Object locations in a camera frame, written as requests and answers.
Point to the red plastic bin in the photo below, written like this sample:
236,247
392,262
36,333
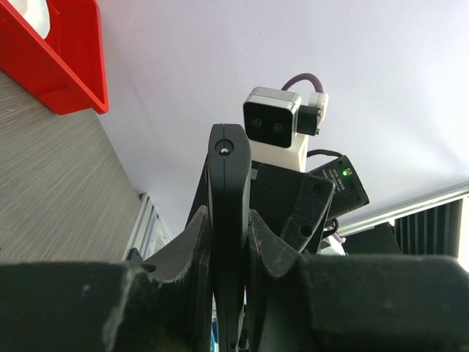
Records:
66,70

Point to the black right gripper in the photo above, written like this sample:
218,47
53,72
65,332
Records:
293,205

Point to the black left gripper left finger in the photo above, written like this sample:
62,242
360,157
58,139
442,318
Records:
161,304

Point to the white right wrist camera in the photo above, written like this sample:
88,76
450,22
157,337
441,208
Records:
278,125

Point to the aluminium right frame post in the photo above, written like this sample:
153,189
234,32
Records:
403,209

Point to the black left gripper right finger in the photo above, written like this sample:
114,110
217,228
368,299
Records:
308,302

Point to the white paper plate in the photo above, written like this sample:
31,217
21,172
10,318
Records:
35,13

